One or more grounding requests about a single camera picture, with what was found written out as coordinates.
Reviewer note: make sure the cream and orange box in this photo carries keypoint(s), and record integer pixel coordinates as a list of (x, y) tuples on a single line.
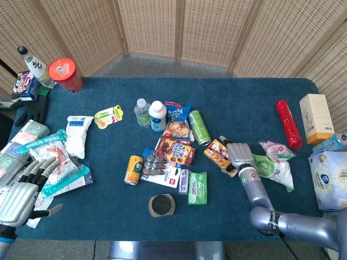
[(316, 122)]

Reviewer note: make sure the pink white pouch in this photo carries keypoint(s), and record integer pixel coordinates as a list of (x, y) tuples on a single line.
[(279, 150)]

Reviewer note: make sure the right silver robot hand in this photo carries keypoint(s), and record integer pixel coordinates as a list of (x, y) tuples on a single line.
[(240, 154)]

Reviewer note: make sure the light blue water bottle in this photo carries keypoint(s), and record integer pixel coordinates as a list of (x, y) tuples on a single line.
[(332, 142)]

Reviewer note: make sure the pastel tissue multipack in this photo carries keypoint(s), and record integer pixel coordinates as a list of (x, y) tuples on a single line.
[(19, 143)]

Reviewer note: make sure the red instant noodle cup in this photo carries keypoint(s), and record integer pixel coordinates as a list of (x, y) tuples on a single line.
[(65, 74)]

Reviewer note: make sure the clear plastic bag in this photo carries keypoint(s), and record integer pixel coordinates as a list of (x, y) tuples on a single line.
[(43, 200)]

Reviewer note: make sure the green gum pack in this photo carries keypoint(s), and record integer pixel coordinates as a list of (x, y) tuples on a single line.
[(198, 188)]

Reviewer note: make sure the shrimp cracker bag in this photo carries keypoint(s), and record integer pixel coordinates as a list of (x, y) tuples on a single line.
[(67, 165)]

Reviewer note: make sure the clear biscuit bag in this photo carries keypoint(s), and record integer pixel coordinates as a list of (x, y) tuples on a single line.
[(177, 131)]

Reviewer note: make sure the green drink can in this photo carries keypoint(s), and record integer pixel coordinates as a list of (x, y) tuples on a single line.
[(199, 127)]

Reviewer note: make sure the brown panda biscuit box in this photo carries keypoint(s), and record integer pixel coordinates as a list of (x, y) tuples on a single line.
[(174, 151)]

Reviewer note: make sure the small clear plastic case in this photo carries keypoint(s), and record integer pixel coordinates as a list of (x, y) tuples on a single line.
[(183, 181)]

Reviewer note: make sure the bamboo folding screen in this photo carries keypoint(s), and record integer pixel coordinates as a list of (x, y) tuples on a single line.
[(211, 29)]

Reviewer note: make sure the red tube package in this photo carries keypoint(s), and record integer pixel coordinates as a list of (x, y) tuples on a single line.
[(288, 124)]

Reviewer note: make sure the purple candy pack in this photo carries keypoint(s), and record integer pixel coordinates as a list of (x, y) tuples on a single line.
[(25, 86)]

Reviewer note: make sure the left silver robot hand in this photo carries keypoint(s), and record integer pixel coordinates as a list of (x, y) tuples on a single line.
[(16, 203)]

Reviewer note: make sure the clear bottle green label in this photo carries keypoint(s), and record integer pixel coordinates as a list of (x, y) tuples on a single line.
[(142, 113)]

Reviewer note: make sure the green white pouch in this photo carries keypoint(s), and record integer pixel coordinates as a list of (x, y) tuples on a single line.
[(267, 166)]

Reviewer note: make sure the white pouch blue label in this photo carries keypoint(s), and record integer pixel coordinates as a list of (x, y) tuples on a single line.
[(76, 135)]

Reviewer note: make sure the pale green plastic bottle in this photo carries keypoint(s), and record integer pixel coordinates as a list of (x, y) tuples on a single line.
[(329, 214)]

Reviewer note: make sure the blue table cover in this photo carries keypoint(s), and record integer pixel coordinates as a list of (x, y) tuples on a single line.
[(238, 108)]

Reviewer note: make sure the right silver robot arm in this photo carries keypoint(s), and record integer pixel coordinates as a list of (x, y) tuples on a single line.
[(298, 224)]

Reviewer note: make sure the orange drink can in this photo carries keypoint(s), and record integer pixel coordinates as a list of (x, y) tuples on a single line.
[(133, 169)]

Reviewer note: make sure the round black coaster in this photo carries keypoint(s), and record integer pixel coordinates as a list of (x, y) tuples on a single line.
[(161, 205)]

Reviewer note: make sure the black pole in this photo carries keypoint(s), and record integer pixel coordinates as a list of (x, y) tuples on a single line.
[(8, 68)]

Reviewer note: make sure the yellow snack box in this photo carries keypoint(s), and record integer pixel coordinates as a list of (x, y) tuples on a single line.
[(217, 154)]

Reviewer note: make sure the blue snack bag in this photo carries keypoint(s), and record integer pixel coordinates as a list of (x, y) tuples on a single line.
[(176, 111)]

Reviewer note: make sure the black work glove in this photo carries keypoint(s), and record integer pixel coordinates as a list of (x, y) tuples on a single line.
[(33, 108)]

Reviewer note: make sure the glass bottle black cap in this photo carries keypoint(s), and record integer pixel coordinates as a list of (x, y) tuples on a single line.
[(35, 67)]

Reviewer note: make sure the yellow-green lip balm pack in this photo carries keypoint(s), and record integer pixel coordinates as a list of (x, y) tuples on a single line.
[(108, 117)]

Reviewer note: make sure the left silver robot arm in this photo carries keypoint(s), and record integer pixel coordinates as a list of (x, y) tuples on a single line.
[(6, 241)]

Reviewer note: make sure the white bottle blue label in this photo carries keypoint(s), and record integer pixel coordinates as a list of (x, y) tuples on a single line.
[(158, 116)]

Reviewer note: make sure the flat white blue package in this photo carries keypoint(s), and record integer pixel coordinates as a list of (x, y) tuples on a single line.
[(81, 181)]

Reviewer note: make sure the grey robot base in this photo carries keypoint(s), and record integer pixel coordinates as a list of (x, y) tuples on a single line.
[(166, 250)]

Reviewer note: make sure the white blue tissue pack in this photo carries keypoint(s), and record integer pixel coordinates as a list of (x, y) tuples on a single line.
[(330, 181)]

